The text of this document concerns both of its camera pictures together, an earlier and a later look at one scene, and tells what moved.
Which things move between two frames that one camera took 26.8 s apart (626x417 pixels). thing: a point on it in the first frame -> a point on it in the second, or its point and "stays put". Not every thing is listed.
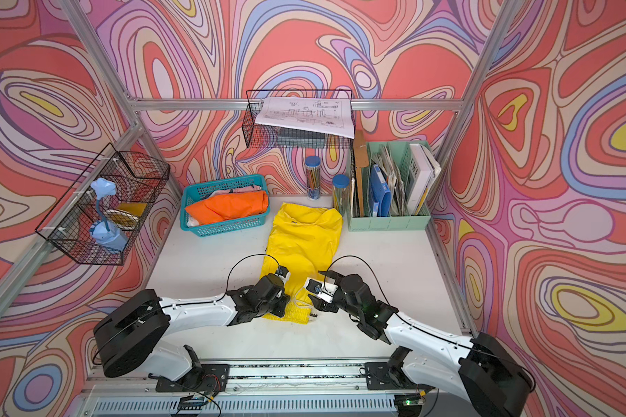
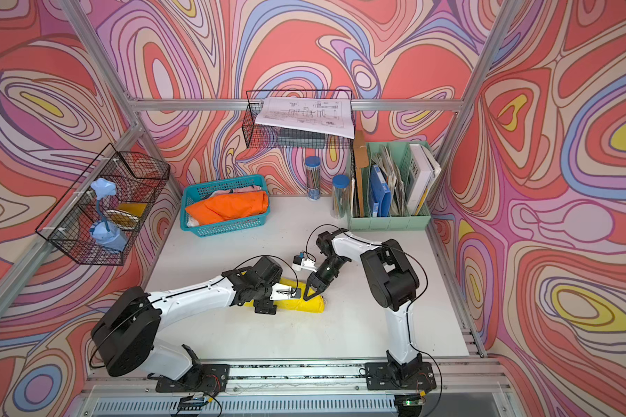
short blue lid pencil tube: (341, 193) stays put
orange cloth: (220, 208) stays put
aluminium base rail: (259, 388) stays put
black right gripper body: (340, 301) -> (330, 268)
